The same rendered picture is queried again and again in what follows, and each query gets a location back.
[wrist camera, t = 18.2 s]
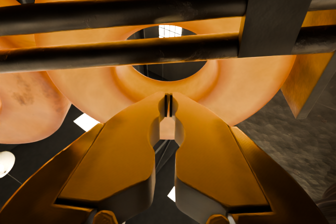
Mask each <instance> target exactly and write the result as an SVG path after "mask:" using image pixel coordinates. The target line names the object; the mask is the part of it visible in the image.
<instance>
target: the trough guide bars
mask: <svg viewBox="0 0 336 224"><path fill-rule="evenodd" d="M325 10H336V0H61V1H51V2H41V3H34V2H32V3H22V4H20V5H10V6H0V37H7V36H19V35H31V34H44V33H56V32H68V31H80V30H92V29H105V28H117V27H129V26H141V25H154V24H166V23H178V22H190V21H202V20H215V19H227V18H239V17H241V22H240V28H239V31H238V32H225V33H212V34H198V35H185V36H172V37H159V38H145V39H132V40H119V41H106V42H92V43H79V44H66V45H52V46H39V47H26V48H13V49H0V74H6V73H22V72H37V71H53V70H69V69H85V68H101V67H117V66H132V65H148V64H164V63H180V62H196V61H211V60H227V59H243V58H259V57H275V56H290V55H306V54H322V53H331V52H333V51H335V50H336V25H335V24H331V25H318V26H305V27H302V24H303V22H304V19H305V17H306V14H307V12H312V11H325Z"/></svg>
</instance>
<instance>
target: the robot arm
mask: <svg viewBox="0 0 336 224"><path fill-rule="evenodd" d="M168 107H169V117H170V118H172V119H173V120H174V121H175V128H174V140H175V142H176V143H177V144H178V145H179V148H178V150H177V151H176V153H175V174H174V191H175V204H176V206H177V208H178V209H179V210H180V211H181V212H183V213H184V214H186V215H188V216H189V217H191V218H192V219H194V220H195V221H197V222H198V223H200V224H329V222H328V220H327V219H326V218H325V216H324V215H323V213H322V212H321V210H320V209H319V208H318V206H317V205H316V204H315V202H314V201H313V200H312V199H311V197H310V196H309V195H308V194H307V193H306V191H305V190H304V189H303V188H302V187H301V186H300V185H299V183H298V182H297V181H296V180H295V179H294V178H293V177H292V176H291V175H290V174H289V173H288V172H287V171H286V170H285V169H283V168H282V167H281V166H280V165H279V164H278V163H277V162H276V161H275V160H273V159H272V158H271V157H270V156H269V155H268V154H267V153H266V152H265V151H263V150H262V149H261V148H260V147H259V146H258V145H257V144H256V143H254V142H253V141H252V140H251V139H250V138H249V137H248V136H247V135H245V134H244V133H243V132H242V131H241V130H240V129H239V128H238V127H237V126H229V125H228V124H227V123H226V122H224V121H223V120H222V119H221V118H220V117H219V116H217V115H216V114H215V113H214V112H212V111H211V110H209V109H208V108H206V107H204V106H203V105H201V104H199V103H197V102H195V101H194V100H192V99H190V98H188V97H186V96H185V95H183V94H181V93H179V92H173V93H170V94H169V93H165V92H162V91H160V92H157V93H155V94H153V95H151V96H149V97H147V98H145V99H143V100H140V101H138V102H136V103H134V104H132V105H130V106H128V107H127V108H125V109H123V110H122V111H120V112H119V113H117V114H116V115H114V116H113V117H112V118H111V119H109V120H108V121H107V122H106V123H99V122H98V123H97V124H96V125H94V126H93V127H92V128H91V129H89V130H88V131H87V132H85V133H84V134H83V135H81V136H80V137H79V138H78V139H76V140H75V141H74V142H72V143H71V144H70V145H68V146H67V147H66V148H65V149H63V150H62V151H61V152H59V153H58V154H57V155H55V156H54V157H53V158H52V159H50V160H49V161H48V162H46V163H45V164H44V165H43V166H42V167H40V168H39V169H38V170H37V171H36V172H35V173H34V174H33V175H32V176H31V177H29V178H28V179H27V180H26V181H25V182H24V183H23V184H22V185H21V186H20V187H19V189H18V190H17V191H16V192H15V193H14V194H13V195H12V196H11V197H10V198H9V200H8V201H7V202H6V203H5V204H4V206H3V207H2V208H1V209H0V224H125V222H126V221H127V220H129V219H130V218H132V217H134V216H136V215H138V214H140V213H141V212H143V211H145V210H147V209H148V208H149V207H150V206H151V204H152V202H153V197H154V190H155V183H156V170H155V151H154V149H153V147H154V145H155V144H156V143H157V142H158V141H159V140H160V122H161V121H162V120H163V119H164V118H165V117H167V115H168Z"/></svg>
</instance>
